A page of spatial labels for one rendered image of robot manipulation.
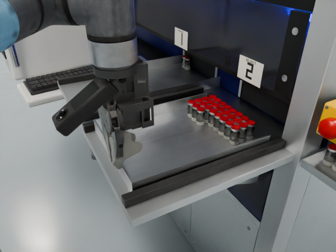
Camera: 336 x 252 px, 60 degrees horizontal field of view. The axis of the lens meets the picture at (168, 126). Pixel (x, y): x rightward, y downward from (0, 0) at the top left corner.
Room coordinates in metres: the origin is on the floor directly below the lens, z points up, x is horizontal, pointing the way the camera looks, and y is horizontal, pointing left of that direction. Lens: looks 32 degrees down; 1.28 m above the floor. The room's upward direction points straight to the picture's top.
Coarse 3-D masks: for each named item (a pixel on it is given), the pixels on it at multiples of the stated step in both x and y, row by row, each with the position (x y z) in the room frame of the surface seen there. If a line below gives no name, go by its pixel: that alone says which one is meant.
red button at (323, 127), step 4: (324, 120) 0.46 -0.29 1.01; (328, 120) 0.46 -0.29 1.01; (332, 120) 0.46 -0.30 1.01; (320, 124) 0.47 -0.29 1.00; (324, 124) 0.46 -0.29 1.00; (328, 124) 0.45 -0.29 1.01; (332, 124) 0.45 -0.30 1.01; (320, 128) 0.46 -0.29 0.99; (324, 128) 0.46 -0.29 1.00; (328, 128) 0.45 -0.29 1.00; (332, 128) 0.45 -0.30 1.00; (320, 132) 0.46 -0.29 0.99; (324, 132) 0.45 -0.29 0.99; (328, 132) 0.45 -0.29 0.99; (332, 132) 0.44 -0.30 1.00; (324, 136) 0.45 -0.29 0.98; (328, 136) 0.45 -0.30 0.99; (332, 136) 0.44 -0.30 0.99
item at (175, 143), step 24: (192, 96) 0.76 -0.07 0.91; (96, 120) 0.63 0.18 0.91; (168, 120) 0.68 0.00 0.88; (144, 144) 0.57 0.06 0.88; (168, 144) 0.57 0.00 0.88; (192, 144) 0.57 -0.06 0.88; (216, 144) 0.57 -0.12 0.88; (240, 144) 0.52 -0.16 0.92; (120, 168) 0.46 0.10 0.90; (144, 168) 0.48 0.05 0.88; (168, 168) 0.48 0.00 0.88; (192, 168) 0.46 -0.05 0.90
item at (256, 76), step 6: (240, 54) 0.73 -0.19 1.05; (240, 60) 0.72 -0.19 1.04; (246, 60) 0.70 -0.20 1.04; (252, 60) 0.69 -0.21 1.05; (240, 66) 0.72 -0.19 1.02; (246, 66) 0.70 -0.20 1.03; (258, 66) 0.67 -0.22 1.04; (240, 72) 0.72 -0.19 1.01; (252, 72) 0.68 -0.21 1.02; (258, 72) 0.66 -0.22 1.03; (246, 78) 0.70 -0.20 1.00; (252, 78) 0.68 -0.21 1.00; (258, 78) 0.66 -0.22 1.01; (258, 84) 0.66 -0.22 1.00
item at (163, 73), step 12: (156, 60) 1.09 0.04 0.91; (168, 60) 1.11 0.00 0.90; (180, 60) 1.14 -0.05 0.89; (156, 72) 1.03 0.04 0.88; (168, 72) 1.03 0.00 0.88; (180, 72) 1.03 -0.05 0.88; (192, 72) 1.03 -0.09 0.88; (156, 84) 0.92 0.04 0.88; (168, 84) 0.92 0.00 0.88; (180, 84) 0.92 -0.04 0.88; (192, 84) 0.86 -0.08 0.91; (204, 84) 0.88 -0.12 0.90; (216, 84) 0.91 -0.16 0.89
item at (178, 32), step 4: (176, 28) 1.02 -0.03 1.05; (176, 32) 1.01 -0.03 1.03; (180, 32) 0.99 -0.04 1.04; (184, 32) 0.97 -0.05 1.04; (176, 36) 1.01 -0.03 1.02; (180, 36) 0.99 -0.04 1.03; (184, 36) 0.97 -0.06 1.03; (176, 40) 1.01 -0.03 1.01; (180, 40) 0.99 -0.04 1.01; (184, 40) 0.97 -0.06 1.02; (176, 44) 1.01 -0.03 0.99; (180, 44) 0.99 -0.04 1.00; (184, 44) 0.97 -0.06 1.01; (184, 48) 0.97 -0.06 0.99
